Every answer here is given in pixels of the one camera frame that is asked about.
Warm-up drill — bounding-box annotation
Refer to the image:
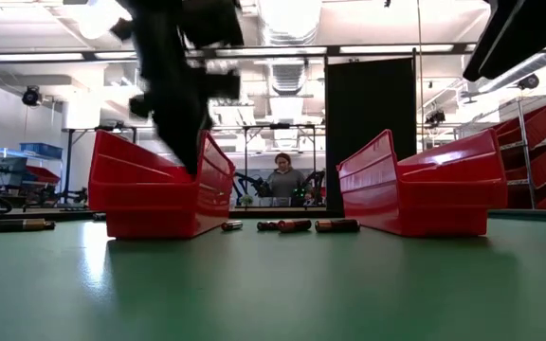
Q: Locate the ribbed silver ceiling duct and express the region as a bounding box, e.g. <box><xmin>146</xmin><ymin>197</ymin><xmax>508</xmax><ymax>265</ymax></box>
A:
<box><xmin>256</xmin><ymin>0</ymin><xmax>324</xmax><ymax>99</ymax></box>

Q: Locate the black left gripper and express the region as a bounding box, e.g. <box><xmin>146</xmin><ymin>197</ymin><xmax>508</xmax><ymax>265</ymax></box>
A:
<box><xmin>128</xmin><ymin>69</ymin><xmax>213</xmax><ymax>176</ymax></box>

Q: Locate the red plastic bin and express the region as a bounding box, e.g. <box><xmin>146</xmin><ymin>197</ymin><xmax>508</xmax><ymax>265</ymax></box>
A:
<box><xmin>337</xmin><ymin>127</ymin><xmax>509</xmax><ymax>238</ymax></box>
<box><xmin>87</xmin><ymin>130</ymin><xmax>236</xmax><ymax>240</ymax></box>

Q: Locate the thin vertical metal pole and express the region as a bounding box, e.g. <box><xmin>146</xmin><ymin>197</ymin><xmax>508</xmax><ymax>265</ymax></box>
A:
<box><xmin>416</xmin><ymin>0</ymin><xmax>425</xmax><ymax>153</ymax></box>

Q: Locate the background equipment cart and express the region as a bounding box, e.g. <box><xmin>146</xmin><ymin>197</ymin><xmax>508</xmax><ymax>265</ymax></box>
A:
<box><xmin>0</xmin><ymin>146</ymin><xmax>64</xmax><ymax>209</ymax></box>

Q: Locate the background black frame workstation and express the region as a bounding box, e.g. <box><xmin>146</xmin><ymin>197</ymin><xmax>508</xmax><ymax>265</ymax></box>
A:
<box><xmin>62</xmin><ymin>122</ymin><xmax>326</xmax><ymax>212</ymax></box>

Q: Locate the black frame crossbar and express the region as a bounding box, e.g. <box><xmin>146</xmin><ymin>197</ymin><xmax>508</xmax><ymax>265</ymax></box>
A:
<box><xmin>0</xmin><ymin>41</ymin><xmax>546</xmax><ymax>63</ymax></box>

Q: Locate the grey slanted ceiling duct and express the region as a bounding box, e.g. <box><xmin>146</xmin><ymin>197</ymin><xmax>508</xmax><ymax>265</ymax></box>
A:
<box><xmin>476</xmin><ymin>50</ymin><xmax>546</xmax><ymax>95</ymax></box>

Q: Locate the person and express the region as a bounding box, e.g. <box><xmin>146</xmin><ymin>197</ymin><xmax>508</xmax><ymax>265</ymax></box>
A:
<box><xmin>265</xmin><ymin>152</ymin><xmax>307</xmax><ymax>208</ymax></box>

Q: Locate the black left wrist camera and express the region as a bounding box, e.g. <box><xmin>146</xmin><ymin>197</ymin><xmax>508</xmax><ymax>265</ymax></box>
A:
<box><xmin>204</xmin><ymin>69</ymin><xmax>242</xmax><ymax>99</ymax></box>

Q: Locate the red storage bin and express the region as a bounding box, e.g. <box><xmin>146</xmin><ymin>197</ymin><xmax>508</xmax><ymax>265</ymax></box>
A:
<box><xmin>25</xmin><ymin>165</ymin><xmax>62</xmax><ymax>186</ymax></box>

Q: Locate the copper-top Duracell battery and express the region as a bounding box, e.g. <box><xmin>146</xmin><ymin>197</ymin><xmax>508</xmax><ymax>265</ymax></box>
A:
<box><xmin>314</xmin><ymin>218</ymin><xmax>361</xmax><ymax>234</ymax></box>
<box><xmin>277</xmin><ymin>219</ymin><xmax>313</xmax><ymax>234</ymax></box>

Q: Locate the white ceiling pipe bundle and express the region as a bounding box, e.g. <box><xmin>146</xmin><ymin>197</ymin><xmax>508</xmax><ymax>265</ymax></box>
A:
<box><xmin>206</xmin><ymin>46</ymin><xmax>258</xmax><ymax>127</ymax></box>

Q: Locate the wire shelf rack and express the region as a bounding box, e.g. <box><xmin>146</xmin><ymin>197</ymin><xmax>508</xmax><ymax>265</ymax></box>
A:
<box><xmin>483</xmin><ymin>92</ymin><xmax>546</xmax><ymax>212</ymax></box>

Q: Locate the black partition panel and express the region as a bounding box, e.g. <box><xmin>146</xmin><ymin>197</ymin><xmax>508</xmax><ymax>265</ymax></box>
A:
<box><xmin>324</xmin><ymin>57</ymin><xmax>417</xmax><ymax>213</ymax></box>

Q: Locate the green table mat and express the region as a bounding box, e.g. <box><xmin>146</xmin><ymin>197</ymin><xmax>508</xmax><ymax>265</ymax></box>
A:
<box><xmin>0</xmin><ymin>215</ymin><xmax>546</xmax><ymax>341</ymax></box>

